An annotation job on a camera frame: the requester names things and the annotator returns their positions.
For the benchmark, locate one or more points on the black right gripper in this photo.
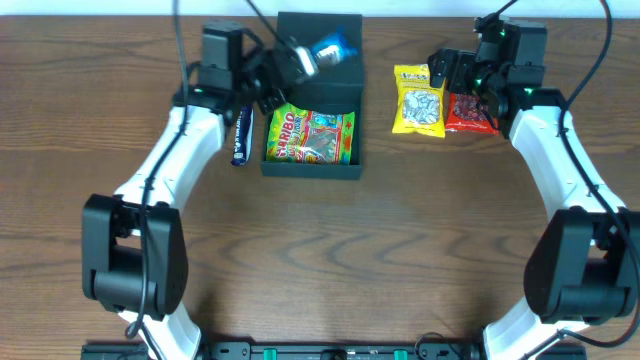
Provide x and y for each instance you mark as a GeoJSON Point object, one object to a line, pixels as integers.
{"type": "Point", "coordinates": [451, 68]}

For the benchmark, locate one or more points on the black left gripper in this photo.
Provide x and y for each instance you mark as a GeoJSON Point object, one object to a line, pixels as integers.
{"type": "Point", "coordinates": [273, 93]}

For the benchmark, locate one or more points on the blue Oreo cookie pack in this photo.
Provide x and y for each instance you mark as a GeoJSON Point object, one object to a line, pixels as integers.
{"type": "Point", "coordinates": [332, 49]}

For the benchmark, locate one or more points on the yellow Hacks candy bag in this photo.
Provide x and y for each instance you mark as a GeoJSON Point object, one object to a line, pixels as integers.
{"type": "Point", "coordinates": [419, 105]}

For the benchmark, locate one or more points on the green Haribo worms bag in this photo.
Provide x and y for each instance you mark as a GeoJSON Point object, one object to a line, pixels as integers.
{"type": "Point", "coordinates": [306, 136]}

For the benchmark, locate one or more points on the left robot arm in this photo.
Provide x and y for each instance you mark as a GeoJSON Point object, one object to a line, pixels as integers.
{"type": "Point", "coordinates": [134, 260]}

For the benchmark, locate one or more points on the dark green box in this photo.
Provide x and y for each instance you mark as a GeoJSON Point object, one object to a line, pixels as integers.
{"type": "Point", "coordinates": [335, 90]}

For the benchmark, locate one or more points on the red Hacks candy bag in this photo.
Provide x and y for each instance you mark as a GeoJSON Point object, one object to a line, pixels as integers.
{"type": "Point", "coordinates": [467, 114]}

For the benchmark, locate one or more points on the dark purple chocolate bar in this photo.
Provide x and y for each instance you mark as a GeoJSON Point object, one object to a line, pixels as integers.
{"type": "Point", "coordinates": [243, 136]}

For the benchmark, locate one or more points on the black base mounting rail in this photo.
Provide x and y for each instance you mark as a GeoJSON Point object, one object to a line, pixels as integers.
{"type": "Point", "coordinates": [244, 351]}

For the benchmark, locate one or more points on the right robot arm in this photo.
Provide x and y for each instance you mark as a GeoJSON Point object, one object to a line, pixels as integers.
{"type": "Point", "coordinates": [584, 270]}

